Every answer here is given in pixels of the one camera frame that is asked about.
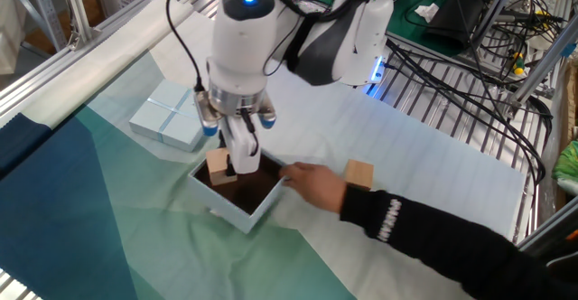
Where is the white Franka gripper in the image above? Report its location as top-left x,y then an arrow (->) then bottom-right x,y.
218,115 -> 262,178

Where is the wooden cube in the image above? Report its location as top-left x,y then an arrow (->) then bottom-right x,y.
205,148 -> 239,187
343,158 -> 375,192

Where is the light blue gift box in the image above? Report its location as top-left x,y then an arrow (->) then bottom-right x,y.
187,148 -> 290,235

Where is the forearm in black sleeve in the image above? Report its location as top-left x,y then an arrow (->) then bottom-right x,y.
339,184 -> 578,300

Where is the light blue ribboned box lid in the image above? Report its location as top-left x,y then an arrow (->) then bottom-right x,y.
128,79 -> 207,153

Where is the bare human hand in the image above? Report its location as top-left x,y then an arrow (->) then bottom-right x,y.
278,162 -> 348,214

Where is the blue green white tablecloth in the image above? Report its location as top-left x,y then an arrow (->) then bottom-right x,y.
0,0 -> 527,300

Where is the green mat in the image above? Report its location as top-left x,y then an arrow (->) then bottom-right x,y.
282,0 -> 480,60

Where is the perforated steel strut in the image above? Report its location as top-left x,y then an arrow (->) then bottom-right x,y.
22,0 -> 70,52

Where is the crumpled white paper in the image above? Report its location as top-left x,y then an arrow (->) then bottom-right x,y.
414,2 -> 441,23

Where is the black pouch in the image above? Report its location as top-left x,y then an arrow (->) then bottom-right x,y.
425,0 -> 488,52

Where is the yellow green screwdriver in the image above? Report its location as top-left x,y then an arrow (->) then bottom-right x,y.
511,50 -> 527,77

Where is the green plastic bag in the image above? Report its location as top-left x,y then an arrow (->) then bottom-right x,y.
551,139 -> 578,188

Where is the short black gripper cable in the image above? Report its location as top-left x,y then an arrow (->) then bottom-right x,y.
238,108 -> 260,157

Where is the silver blue-tipped wrist camera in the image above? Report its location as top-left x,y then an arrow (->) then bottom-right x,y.
193,89 -> 223,137
257,92 -> 277,130

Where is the aluminium frame rail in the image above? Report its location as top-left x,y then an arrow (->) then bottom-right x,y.
0,0 -> 238,118

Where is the aluminium frame post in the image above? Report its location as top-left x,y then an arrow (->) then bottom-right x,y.
58,0 -> 104,52

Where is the black cable bundle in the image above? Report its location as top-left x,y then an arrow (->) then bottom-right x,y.
383,0 -> 555,188

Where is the slanted aluminium post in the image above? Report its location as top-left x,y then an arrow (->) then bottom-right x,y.
505,22 -> 578,114

